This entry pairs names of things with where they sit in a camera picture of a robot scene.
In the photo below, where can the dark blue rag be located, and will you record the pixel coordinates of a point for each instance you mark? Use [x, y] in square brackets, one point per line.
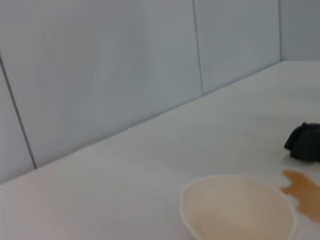
[305, 145]

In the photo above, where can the brown water stain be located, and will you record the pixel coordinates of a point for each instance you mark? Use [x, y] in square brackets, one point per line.
[303, 195]

